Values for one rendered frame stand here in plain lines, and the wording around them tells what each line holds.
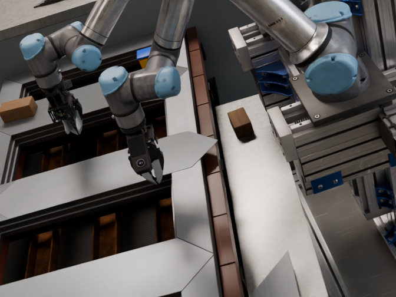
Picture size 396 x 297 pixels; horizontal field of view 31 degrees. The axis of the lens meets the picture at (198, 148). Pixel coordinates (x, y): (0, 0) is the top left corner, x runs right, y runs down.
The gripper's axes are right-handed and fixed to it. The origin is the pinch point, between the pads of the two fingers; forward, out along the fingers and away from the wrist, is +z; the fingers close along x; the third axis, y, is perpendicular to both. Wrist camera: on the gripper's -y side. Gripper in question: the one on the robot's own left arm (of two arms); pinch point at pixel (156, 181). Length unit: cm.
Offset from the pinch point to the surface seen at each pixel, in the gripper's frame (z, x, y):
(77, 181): 5.7, 26.5, 17.7
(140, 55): 4, 5, 78
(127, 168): 5.7, 10.4, 16.8
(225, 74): 35, -22, 99
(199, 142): 5.6, -12.3, 19.6
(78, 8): -12, 24, 99
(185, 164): 5.6, -7.5, 10.9
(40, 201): 5.7, 37.8, 12.9
